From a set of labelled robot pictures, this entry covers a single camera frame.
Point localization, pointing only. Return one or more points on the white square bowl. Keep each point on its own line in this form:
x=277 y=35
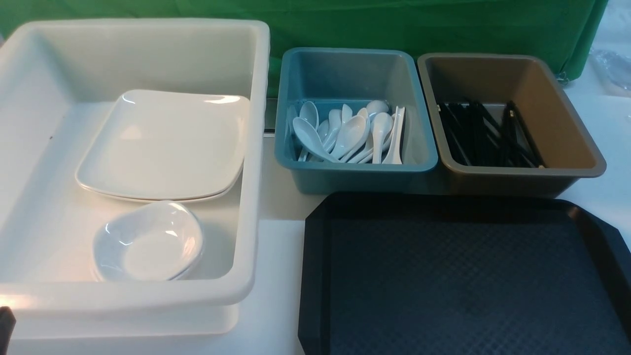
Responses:
x=161 y=241

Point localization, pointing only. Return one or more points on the large white rice plate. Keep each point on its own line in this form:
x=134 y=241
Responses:
x=159 y=145

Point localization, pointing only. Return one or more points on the green cloth backdrop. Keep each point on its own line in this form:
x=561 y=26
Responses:
x=559 y=32

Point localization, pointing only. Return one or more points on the brown plastic chopstick bin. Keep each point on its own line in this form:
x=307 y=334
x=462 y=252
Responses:
x=561 y=137

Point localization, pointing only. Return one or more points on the large white plastic tub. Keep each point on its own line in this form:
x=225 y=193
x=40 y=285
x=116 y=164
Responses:
x=59 y=79

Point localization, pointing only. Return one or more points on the blue plastic spoon bin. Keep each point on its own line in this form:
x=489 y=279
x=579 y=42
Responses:
x=331 y=77

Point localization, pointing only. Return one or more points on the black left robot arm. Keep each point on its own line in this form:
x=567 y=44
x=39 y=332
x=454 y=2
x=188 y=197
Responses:
x=7 y=323

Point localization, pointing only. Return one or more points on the pile of black chopsticks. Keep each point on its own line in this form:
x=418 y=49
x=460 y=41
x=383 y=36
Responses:
x=477 y=139

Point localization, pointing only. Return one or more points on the clear plastic bag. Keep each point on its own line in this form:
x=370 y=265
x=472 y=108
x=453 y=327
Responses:
x=613 y=71

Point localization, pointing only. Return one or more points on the white soup spoon upright handle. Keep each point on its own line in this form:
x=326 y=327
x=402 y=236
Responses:
x=393 y=155

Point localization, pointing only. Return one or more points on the black serving tray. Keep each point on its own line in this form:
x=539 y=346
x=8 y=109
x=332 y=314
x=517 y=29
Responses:
x=394 y=274

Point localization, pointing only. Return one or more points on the white soup spoon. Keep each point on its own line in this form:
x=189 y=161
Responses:
x=309 y=113
x=310 y=140
x=382 y=124
x=351 y=136

